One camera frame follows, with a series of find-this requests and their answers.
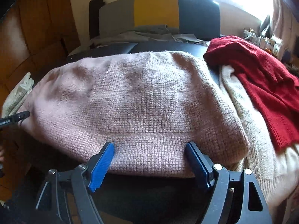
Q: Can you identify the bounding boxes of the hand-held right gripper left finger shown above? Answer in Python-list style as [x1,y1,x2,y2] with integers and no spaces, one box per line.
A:
[36,141,115,224]

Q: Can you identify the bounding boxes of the pile of small desk items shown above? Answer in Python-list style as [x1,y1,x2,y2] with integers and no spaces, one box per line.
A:
[241,27,285,57]

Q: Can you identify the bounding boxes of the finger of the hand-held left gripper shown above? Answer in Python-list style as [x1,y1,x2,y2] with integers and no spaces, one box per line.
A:
[0,110,31,129]

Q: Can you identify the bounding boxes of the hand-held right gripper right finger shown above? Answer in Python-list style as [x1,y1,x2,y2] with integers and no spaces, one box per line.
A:
[185,141,273,224]

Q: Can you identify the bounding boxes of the wooden wardrobe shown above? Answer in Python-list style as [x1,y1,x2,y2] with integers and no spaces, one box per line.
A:
[0,0,80,95]

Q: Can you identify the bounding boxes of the pinkish curtain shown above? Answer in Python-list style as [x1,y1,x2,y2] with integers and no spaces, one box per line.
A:
[270,0,299,60]

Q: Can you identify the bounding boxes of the grey yellow navy chair back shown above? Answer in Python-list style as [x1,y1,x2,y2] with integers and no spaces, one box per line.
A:
[98,0,221,42]

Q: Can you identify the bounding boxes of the pink knit sweater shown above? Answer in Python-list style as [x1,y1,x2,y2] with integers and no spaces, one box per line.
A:
[22,51,251,178]

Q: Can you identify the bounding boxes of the red knit sweater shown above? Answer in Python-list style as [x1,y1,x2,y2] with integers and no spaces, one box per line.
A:
[203,35,299,153]

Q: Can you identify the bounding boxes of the grey cloth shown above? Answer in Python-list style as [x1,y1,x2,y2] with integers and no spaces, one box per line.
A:
[90,24,211,50]

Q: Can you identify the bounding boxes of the white ribbed knit sweater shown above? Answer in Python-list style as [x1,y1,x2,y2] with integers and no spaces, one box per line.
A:
[2,71,35,118]

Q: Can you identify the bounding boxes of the beige knit sweater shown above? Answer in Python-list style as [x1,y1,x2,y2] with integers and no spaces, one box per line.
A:
[218,64,299,207]

